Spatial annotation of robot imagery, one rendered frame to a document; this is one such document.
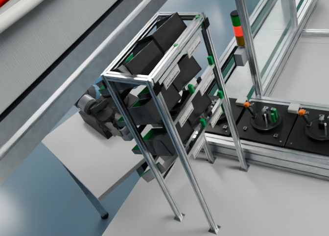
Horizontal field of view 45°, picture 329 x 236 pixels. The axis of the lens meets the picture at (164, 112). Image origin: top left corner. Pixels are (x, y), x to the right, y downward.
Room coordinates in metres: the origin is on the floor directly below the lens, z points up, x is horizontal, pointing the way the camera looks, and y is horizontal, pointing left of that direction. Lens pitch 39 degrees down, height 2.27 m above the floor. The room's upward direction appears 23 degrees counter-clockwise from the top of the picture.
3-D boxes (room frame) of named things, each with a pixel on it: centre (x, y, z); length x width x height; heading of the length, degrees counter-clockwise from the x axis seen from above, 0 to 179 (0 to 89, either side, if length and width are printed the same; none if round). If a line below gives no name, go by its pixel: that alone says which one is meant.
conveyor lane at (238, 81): (1.62, -0.46, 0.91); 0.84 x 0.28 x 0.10; 134
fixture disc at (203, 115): (1.43, -0.23, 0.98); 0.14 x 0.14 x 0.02
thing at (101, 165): (1.83, 0.21, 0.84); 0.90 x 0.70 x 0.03; 115
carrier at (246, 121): (1.24, -0.41, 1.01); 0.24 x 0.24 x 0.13; 44
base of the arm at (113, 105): (1.88, 0.23, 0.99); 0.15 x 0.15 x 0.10
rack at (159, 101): (1.08, -0.06, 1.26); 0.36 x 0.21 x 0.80; 134
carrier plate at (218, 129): (1.43, -0.23, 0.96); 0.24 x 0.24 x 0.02; 44
